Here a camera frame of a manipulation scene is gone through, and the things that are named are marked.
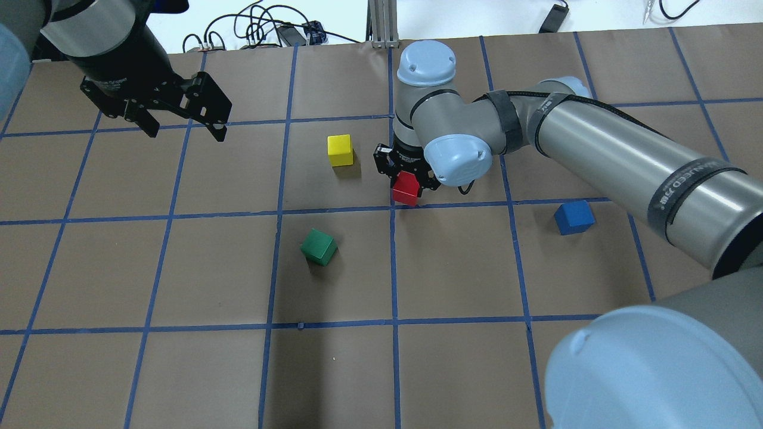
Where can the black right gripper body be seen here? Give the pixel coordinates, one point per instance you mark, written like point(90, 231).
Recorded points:
point(408, 158)

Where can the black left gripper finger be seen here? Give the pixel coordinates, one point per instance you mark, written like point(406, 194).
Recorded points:
point(145, 121)
point(218, 130)

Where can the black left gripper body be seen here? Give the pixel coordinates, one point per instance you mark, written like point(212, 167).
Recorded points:
point(127, 61)

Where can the red wooden block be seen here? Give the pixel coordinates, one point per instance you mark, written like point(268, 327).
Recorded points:
point(405, 189)

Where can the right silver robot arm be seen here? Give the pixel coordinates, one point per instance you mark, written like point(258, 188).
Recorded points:
point(692, 360)

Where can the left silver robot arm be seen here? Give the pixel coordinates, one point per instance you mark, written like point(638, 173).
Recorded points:
point(127, 73)

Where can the yellow wooden block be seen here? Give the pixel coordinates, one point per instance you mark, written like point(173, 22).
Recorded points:
point(340, 151)

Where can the green wooden block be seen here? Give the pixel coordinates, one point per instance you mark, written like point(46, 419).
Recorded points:
point(318, 247)

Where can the blue wooden block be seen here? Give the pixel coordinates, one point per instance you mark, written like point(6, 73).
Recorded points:
point(574, 218)

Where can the black power adapter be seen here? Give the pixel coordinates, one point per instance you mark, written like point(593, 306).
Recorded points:
point(554, 19)

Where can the aluminium frame post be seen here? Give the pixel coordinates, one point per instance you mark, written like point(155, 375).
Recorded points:
point(382, 24)

